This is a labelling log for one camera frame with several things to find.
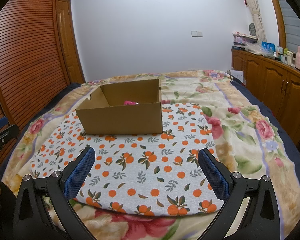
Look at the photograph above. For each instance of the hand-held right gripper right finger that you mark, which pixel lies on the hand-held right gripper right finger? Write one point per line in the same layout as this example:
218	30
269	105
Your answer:
213	176

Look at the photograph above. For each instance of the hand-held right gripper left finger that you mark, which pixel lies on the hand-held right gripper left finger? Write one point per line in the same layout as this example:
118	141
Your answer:
80	175

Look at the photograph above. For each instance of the brown cardboard box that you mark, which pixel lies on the brown cardboard box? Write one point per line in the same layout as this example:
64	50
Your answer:
120	120

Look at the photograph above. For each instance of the pink snack packet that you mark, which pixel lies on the pink snack packet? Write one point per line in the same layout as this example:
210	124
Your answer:
130	103

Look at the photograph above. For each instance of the orange fruit print cloth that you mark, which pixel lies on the orange fruit print cloth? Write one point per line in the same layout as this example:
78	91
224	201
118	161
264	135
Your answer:
140	180

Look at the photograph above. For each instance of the wooden louvered wardrobe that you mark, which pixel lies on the wooden louvered wardrobe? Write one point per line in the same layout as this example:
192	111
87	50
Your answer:
27	55

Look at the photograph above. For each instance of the bed with dark blue sheet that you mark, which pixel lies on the bed with dark blue sheet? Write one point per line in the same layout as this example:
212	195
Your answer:
265	105

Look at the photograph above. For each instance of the white box beside bed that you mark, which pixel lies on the white box beside bed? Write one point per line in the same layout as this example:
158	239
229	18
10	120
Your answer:
236	75

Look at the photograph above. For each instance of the wooden door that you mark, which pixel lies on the wooden door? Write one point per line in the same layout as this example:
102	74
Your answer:
67	42

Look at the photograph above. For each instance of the wooden cabinet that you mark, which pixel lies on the wooden cabinet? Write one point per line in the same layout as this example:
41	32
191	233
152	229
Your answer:
272	80

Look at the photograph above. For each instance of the clear plastic bag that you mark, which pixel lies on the clear plastic bag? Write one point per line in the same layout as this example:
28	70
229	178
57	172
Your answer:
260	51

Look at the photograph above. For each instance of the blue box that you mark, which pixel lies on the blue box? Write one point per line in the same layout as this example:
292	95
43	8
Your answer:
268	46

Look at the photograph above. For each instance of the small grey fan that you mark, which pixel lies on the small grey fan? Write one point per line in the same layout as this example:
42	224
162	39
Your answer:
252	29

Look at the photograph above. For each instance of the cream curtain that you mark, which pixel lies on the cream curtain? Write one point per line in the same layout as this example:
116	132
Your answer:
255	10

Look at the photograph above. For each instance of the white wall switch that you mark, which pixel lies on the white wall switch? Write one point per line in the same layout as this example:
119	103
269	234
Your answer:
196	33

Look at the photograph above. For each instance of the wooden window frame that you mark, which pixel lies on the wooden window frame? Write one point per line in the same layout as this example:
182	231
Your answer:
277	17

